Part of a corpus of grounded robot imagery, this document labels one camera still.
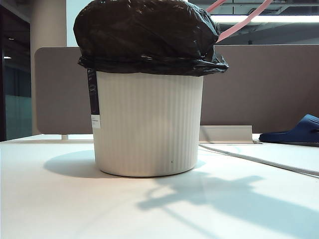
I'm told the black garbage bag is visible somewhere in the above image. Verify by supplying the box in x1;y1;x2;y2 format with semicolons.
73;0;230;77

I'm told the pink ring lid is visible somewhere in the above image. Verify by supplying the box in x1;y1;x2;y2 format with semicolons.
205;0;274;43

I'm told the white ribbed trash can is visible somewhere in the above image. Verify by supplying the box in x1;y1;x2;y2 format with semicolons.
87;69;204;177

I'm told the black and white label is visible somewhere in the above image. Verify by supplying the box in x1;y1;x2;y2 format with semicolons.
87;68;102;129

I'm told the grey-brown desk divider panel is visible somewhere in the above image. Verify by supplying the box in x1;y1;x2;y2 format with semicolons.
34;44;319;135

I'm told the dark blue slipper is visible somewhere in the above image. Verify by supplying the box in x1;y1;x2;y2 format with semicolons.
258;114;319;147

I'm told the white ceiling light strip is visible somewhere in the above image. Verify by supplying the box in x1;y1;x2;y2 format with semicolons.
210;14;319;24

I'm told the white cable tray flap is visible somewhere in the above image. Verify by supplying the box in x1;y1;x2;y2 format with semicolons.
200;125;262;144

